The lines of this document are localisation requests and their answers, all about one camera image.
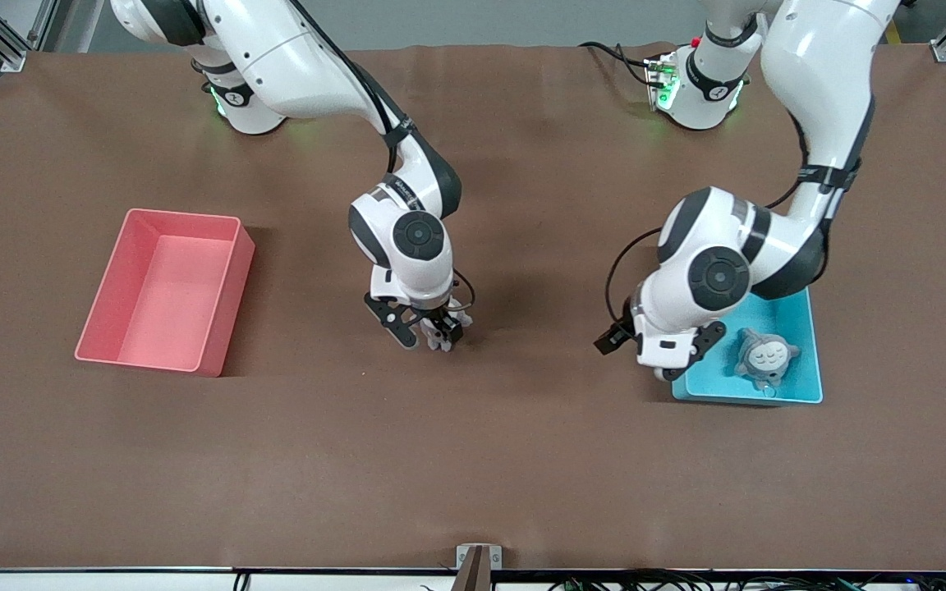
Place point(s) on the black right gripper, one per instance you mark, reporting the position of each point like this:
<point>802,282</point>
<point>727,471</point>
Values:
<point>442,322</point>

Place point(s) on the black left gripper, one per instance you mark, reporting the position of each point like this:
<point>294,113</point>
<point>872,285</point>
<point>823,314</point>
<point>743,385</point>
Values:
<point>614,336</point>

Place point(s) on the grey plush Totoro toy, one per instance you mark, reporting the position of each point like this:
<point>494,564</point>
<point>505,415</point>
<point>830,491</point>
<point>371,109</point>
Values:
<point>465,316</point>
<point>769,355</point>

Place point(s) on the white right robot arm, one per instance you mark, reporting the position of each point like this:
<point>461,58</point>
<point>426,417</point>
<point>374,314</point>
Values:
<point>292,66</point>

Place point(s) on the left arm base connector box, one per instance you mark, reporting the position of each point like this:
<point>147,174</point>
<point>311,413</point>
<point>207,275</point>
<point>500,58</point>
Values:
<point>660,82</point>

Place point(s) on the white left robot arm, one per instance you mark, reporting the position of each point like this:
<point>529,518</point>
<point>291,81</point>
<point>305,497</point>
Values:
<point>818,66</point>

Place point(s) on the blue plastic box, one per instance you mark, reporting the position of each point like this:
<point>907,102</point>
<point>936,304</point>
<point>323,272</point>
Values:
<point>777,316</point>

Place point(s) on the pink plastic box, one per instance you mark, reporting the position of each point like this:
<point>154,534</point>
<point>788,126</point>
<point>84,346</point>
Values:
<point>161,320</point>

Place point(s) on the brown table cover mat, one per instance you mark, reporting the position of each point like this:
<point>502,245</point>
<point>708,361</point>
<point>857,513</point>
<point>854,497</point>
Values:
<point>473,451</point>

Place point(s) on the brown stand pole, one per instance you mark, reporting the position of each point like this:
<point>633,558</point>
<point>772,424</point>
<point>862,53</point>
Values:
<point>473,576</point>

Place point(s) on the silver bracket plate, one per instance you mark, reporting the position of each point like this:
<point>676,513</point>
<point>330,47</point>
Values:
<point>493,556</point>

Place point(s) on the white table edge rail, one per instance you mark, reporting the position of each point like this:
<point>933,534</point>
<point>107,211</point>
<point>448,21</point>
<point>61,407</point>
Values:
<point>112,583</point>

